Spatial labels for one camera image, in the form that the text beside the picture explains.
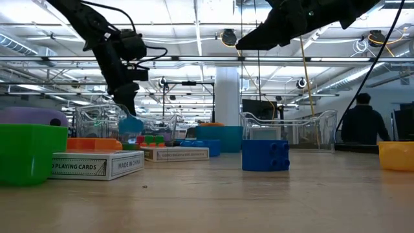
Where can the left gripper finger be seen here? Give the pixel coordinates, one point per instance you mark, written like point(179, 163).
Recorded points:
point(127, 102)

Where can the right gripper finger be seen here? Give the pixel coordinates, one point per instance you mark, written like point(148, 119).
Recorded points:
point(278, 32)

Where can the dark green toy brick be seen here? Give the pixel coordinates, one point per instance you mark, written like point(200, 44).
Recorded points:
point(128, 147)

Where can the bright green toy block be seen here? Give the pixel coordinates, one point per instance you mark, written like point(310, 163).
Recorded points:
point(154, 139)

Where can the orange toy block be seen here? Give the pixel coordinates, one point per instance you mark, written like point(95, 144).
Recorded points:
point(93, 144)

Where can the orange foam die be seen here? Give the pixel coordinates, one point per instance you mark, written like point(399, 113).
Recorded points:
point(211, 124)

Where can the playing card box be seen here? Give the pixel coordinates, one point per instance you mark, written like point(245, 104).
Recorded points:
point(265, 133)
point(176, 154)
point(97, 165)

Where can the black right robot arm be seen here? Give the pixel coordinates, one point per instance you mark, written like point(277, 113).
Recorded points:
point(359, 9)

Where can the clear plastic bin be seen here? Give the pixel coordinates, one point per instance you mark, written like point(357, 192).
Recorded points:
point(97, 116)
point(307, 136)

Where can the orange flat toy brick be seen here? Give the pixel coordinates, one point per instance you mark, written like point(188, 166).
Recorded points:
point(152, 145)

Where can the black gantry stand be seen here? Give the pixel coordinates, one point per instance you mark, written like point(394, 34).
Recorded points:
point(189, 83)

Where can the black monitor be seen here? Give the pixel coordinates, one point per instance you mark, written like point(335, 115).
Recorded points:
point(404, 123)
point(258, 108)

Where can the white pillar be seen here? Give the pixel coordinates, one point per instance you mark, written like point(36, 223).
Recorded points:
point(226, 97)

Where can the large blue toy block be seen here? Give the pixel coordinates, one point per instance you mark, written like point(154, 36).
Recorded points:
point(203, 147)

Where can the purple foam die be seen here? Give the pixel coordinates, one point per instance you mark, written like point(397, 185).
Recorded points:
point(29, 116)

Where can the teal plastic bin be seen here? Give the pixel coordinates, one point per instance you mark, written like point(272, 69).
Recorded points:
point(220, 139)

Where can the green two-stud toy brick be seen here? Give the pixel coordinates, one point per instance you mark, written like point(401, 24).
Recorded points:
point(29, 152)

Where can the person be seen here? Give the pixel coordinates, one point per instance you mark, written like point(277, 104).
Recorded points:
point(363, 123)

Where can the yellow toy block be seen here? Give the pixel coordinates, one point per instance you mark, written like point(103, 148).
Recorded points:
point(396, 157)

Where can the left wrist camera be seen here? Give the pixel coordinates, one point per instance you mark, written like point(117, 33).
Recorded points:
point(131, 45)

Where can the silver air duct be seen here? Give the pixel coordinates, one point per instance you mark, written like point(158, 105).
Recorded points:
point(355, 76)

